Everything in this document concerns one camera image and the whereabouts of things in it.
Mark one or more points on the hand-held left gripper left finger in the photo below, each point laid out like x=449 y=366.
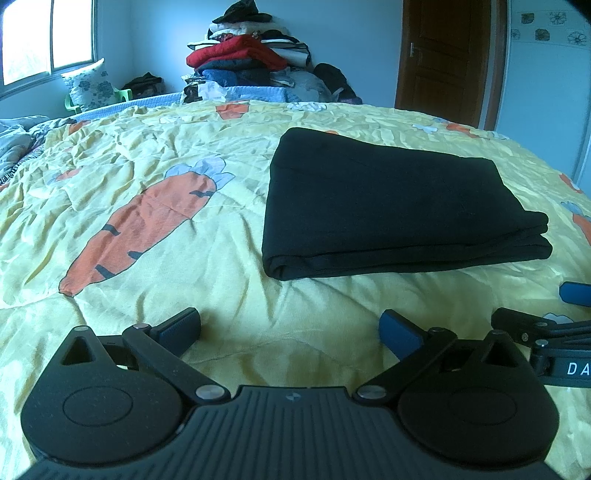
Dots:
x=178 y=330

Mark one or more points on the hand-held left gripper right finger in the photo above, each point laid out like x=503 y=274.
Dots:
x=400 y=334

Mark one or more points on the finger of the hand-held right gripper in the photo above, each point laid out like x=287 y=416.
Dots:
x=521 y=325
x=577 y=293

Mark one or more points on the black pants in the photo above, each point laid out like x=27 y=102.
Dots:
x=392 y=207

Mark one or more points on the yellow carrot print blanket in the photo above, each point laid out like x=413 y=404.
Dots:
x=184 y=277

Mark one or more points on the white flowered wardrobe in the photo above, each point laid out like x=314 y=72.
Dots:
x=545 y=83

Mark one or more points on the green plastic chair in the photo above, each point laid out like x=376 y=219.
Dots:
x=123 y=93

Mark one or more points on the dark clothes heap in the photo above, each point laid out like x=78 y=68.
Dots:
x=143 y=85

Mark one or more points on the light blue quilt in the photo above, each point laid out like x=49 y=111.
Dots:
x=258 y=93

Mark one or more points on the grey striped bedding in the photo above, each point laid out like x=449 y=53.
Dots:
x=14 y=138

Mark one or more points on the floral pillow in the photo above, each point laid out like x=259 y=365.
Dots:
x=90 y=85

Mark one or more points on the black bag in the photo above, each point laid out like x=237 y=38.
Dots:
x=334 y=81

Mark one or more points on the brown wooden door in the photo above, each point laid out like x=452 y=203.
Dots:
x=443 y=60

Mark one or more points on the pile of clothes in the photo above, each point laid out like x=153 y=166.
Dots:
x=244 y=50

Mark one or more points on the window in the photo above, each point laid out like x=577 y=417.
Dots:
x=27 y=37

